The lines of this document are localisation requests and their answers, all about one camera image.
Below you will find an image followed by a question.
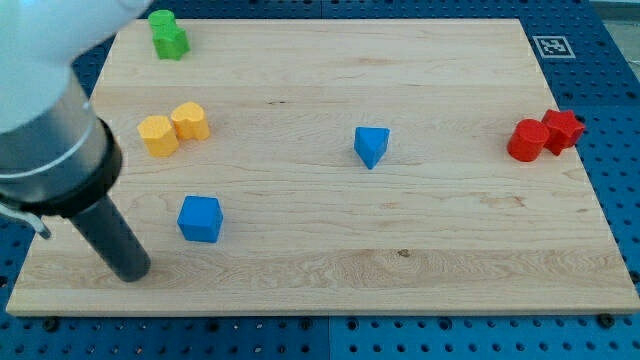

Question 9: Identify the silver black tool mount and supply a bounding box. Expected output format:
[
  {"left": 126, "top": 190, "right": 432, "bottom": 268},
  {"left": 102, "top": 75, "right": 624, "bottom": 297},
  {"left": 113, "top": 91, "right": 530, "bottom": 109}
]
[{"left": 1, "top": 74, "right": 122, "bottom": 217}]

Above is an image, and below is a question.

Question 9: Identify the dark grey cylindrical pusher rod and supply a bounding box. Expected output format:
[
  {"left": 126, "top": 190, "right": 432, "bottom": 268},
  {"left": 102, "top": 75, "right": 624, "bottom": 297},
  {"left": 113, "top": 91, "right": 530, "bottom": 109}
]
[{"left": 70, "top": 195, "right": 151, "bottom": 282}]

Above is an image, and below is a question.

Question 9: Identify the blue cube block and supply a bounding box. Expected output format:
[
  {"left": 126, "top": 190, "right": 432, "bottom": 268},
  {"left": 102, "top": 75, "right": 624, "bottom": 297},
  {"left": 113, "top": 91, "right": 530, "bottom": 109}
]
[{"left": 177, "top": 195, "right": 224, "bottom": 243}]

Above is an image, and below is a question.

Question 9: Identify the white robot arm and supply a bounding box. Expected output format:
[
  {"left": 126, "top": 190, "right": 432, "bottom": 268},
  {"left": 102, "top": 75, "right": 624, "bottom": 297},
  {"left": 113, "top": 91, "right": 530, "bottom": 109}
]
[{"left": 1, "top": 0, "right": 150, "bottom": 282}]

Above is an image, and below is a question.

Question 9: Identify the yellow hexagon block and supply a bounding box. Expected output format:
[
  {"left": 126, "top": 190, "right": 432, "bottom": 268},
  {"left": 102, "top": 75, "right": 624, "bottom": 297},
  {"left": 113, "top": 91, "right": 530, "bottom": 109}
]
[{"left": 137, "top": 115, "right": 179, "bottom": 157}]

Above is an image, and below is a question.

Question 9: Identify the yellow heart block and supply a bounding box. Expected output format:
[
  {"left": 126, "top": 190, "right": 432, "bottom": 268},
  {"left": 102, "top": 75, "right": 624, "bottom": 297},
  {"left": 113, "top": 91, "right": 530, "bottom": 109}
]
[{"left": 171, "top": 102, "right": 211, "bottom": 140}]

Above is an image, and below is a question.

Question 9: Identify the green star block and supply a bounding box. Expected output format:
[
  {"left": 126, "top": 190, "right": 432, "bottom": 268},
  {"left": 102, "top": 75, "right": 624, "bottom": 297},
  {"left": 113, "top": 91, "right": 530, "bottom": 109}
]
[{"left": 152, "top": 26, "right": 190, "bottom": 60}]

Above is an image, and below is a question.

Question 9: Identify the green cylinder block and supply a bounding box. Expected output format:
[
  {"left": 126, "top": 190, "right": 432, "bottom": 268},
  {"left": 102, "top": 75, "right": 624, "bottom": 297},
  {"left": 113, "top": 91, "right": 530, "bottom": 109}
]
[{"left": 147, "top": 9, "right": 176, "bottom": 33}]

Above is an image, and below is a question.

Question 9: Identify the light wooden board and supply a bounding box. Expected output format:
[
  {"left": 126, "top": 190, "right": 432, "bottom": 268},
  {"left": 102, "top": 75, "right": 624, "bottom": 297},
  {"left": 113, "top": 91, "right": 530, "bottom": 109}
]
[{"left": 6, "top": 19, "right": 639, "bottom": 317}]

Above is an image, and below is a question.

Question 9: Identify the blue triangular prism block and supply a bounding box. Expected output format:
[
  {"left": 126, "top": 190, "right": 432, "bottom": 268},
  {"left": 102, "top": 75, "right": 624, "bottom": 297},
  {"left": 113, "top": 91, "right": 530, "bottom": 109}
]
[{"left": 354, "top": 127, "right": 390, "bottom": 170}]

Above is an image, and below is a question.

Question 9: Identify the red cylinder block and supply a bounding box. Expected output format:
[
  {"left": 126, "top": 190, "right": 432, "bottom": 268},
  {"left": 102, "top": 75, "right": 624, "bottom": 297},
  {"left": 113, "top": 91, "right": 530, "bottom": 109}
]
[{"left": 506, "top": 119, "right": 550, "bottom": 162}]

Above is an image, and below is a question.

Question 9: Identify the red star block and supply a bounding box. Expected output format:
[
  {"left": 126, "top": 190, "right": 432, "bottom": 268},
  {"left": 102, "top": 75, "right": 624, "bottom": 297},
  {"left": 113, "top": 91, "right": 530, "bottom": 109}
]
[{"left": 541, "top": 109, "right": 586, "bottom": 156}]

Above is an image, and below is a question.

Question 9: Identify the white fiducial marker tag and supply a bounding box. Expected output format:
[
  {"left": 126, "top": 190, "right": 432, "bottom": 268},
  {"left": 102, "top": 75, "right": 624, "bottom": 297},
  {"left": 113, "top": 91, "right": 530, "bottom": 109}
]
[{"left": 532, "top": 35, "right": 575, "bottom": 59}]

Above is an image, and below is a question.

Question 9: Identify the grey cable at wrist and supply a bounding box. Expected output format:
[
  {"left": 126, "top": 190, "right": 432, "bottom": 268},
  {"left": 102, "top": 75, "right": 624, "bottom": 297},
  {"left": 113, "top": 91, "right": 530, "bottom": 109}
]
[{"left": 0, "top": 199, "right": 52, "bottom": 240}]

